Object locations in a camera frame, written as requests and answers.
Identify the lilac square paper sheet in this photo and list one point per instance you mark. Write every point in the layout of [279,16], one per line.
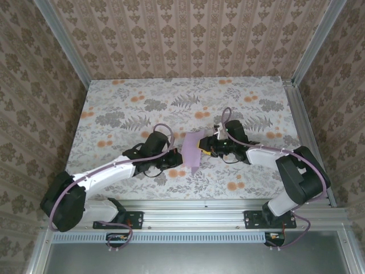
[190,154]

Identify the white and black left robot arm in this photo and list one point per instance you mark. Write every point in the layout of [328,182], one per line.
[108,174]

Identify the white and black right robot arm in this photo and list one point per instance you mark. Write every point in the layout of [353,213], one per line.
[262,155]

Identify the grey sheet metal panel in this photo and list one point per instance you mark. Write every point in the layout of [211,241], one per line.
[185,259]

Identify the black controller board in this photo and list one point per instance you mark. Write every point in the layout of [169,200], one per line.
[117,237]
[275,237]

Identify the aluminium table edge rail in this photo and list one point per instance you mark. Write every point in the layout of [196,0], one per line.
[185,217]

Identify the aluminium side rail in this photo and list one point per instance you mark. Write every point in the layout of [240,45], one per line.
[308,142]

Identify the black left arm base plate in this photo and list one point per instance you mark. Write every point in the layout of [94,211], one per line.
[137,218]

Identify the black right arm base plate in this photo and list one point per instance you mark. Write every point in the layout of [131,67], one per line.
[252,219]

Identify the aluminium corner post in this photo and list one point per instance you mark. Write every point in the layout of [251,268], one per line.
[64,45]
[319,42]

